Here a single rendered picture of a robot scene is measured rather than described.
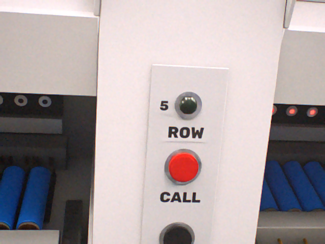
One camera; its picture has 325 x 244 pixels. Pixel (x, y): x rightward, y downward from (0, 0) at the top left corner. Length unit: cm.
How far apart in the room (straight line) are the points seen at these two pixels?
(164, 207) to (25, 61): 11
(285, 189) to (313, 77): 16
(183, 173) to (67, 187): 18
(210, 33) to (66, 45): 7
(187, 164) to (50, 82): 8
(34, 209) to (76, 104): 13
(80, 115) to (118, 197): 20
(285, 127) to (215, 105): 22
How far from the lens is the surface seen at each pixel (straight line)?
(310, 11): 28
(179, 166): 24
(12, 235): 33
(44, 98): 41
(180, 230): 26
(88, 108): 44
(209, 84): 24
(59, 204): 38
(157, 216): 25
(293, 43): 25
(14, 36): 24
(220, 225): 27
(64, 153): 41
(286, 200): 39
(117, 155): 24
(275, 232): 36
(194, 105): 23
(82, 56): 24
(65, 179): 41
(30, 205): 36
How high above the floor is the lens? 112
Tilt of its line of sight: 15 degrees down
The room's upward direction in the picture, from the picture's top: 4 degrees clockwise
